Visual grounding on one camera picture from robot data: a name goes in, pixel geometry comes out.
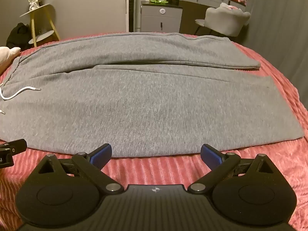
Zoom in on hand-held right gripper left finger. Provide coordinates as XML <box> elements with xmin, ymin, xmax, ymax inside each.
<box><xmin>38</xmin><ymin>144</ymin><xmax>122</xmax><ymax>195</ymax></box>

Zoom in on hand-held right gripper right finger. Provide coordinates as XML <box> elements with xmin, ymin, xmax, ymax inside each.
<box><xmin>187</xmin><ymin>144</ymin><xmax>275</xmax><ymax>195</ymax></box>

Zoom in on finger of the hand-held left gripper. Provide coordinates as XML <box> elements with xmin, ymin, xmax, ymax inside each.
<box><xmin>0</xmin><ymin>139</ymin><xmax>27</xmax><ymax>154</ymax></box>

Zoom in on grey sweat pants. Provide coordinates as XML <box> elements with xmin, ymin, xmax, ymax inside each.
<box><xmin>0</xmin><ymin>32</ymin><xmax>304</xmax><ymax>158</ymax></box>

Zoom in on pink ribbed blanket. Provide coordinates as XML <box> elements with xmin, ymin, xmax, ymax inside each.
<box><xmin>0</xmin><ymin>30</ymin><xmax>308</xmax><ymax>231</ymax></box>

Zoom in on white pillow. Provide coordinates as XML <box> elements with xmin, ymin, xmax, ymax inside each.
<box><xmin>0</xmin><ymin>46</ymin><xmax>21</xmax><ymax>74</ymax></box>

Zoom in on black bag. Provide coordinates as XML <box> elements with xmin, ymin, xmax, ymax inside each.
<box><xmin>6</xmin><ymin>23</ymin><xmax>33</xmax><ymax>50</ymax></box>

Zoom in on yellow tiered side table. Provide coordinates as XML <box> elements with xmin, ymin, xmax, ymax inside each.
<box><xmin>20</xmin><ymin>3</ymin><xmax>60</xmax><ymax>48</ymax></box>

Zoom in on grey upholstered chair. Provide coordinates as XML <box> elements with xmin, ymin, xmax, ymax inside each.
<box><xmin>194</xmin><ymin>6</ymin><xmax>251</xmax><ymax>38</ymax></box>

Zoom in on grey curtain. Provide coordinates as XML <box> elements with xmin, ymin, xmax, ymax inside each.
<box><xmin>243</xmin><ymin>0</ymin><xmax>308</xmax><ymax>101</ymax></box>

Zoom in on grey nightstand cabinet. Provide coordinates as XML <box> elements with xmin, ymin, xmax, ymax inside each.
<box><xmin>141</xmin><ymin>1</ymin><xmax>183</xmax><ymax>33</ymax></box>

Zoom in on pink cushion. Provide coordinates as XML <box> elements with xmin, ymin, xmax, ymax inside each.
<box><xmin>220</xmin><ymin>2</ymin><xmax>242</xmax><ymax>12</ymax></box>

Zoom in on tall white panel heater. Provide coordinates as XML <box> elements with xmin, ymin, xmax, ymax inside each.
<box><xmin>125</xmin><ymin>0</ymin><xmax>136</xmax><ymax>32</ymax></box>

